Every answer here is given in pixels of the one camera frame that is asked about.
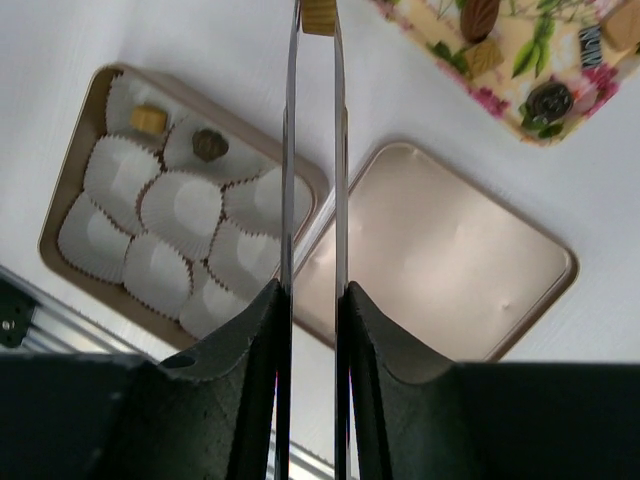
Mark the dark round chocolate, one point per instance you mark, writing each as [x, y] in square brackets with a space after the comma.
[550, 101]

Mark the tan leaf chocolate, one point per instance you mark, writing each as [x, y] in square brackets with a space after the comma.
[483, 57]

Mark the dark crown chocolate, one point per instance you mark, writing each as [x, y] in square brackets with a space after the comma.
[209, 145]

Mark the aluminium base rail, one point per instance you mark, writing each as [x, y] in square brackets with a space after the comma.
[55, 327]

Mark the yellow round chocolate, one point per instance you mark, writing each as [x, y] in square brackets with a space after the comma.
[319, 17]

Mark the white paper cup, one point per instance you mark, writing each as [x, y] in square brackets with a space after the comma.
[210, 305]
[116, 173]
[89, 241]
[241, 163]
[256, 205]
[125, 93]
[157, 275]
[241, 261]
[183, 209]

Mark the tan square chocolate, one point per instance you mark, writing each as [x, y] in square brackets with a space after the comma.
[621, 26]

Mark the gold tin lid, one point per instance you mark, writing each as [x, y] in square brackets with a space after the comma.
[450, 263]

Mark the brown oval chocolate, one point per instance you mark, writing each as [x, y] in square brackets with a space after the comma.
[477, 19]

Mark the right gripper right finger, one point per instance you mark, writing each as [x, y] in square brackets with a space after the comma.
[409, 415]

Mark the yellow square chocolate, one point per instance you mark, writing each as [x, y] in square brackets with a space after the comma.
[148, 119]

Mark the metal tongs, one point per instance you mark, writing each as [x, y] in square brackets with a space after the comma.
[315, 178]

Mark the floral tray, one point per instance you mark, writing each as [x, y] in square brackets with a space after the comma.
[539, 43]

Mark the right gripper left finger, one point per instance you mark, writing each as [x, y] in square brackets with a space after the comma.
[205, 412]

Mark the striped dark chocolate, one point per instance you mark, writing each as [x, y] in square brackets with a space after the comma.
[591, 54]

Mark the gold tin box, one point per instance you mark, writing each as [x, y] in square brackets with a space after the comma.
[89, 128]

